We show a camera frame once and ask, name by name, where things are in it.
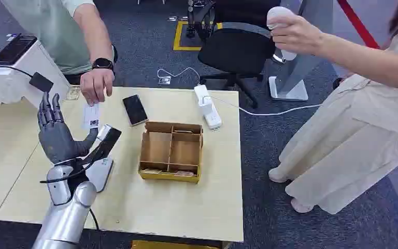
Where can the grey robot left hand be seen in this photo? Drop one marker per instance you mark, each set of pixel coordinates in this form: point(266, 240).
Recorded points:
point(56, 139)

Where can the white printed card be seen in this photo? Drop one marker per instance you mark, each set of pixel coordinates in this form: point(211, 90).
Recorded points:
point(91, 117)

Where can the white handheld controller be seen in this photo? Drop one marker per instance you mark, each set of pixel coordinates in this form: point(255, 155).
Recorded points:
point(278, 15)

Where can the black power adapter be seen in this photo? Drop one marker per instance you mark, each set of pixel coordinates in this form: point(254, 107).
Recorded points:
point(41, 81)

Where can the seated person's hand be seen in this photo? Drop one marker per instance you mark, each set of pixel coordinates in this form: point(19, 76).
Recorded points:
point(96, 86)

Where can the black smartphone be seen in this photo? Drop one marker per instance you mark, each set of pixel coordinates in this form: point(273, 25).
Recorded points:
point(135, 110)

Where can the black wristwatch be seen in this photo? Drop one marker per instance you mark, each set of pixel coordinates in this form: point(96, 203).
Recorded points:
point(102, 64)

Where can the grey laptop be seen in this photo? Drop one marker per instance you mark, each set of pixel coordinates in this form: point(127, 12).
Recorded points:
point(0, 50)

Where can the seated person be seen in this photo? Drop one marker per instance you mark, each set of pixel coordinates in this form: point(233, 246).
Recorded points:
point(58, 31)

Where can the wooden divided card box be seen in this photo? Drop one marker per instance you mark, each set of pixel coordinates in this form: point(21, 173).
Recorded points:
point(171, 151)

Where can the silver floor socket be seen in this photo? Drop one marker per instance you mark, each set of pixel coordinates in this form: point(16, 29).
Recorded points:
point(164, 80)

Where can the cards inside wooden box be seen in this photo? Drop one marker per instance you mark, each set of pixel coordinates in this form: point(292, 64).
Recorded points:
point(182, 173)

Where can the white power strip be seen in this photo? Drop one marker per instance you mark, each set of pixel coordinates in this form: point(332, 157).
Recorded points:
point(207, 106)

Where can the yellow item under desk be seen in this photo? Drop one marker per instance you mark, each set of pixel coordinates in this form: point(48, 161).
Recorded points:
point(171, 245)

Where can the black robot legs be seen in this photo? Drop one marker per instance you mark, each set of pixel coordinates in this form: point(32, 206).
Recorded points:
point(200, 19)

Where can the black office chair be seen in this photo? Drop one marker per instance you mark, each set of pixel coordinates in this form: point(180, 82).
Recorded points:
point(236, 51)

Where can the standing person's pale shoe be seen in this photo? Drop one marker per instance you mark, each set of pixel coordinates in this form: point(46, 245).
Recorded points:
point(277, 175)
point(300, 207)

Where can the grey metal floor stand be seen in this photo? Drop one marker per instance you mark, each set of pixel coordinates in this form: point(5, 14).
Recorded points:
point(295, 68)

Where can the standing person's hand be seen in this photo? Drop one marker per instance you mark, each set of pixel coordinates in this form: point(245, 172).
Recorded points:
point(295, 34)

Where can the standing person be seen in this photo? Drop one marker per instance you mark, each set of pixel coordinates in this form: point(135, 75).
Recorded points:
point(357, 120)

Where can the red floor barrier strip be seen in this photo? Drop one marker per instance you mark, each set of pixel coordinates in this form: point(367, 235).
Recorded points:
point(357, 24)

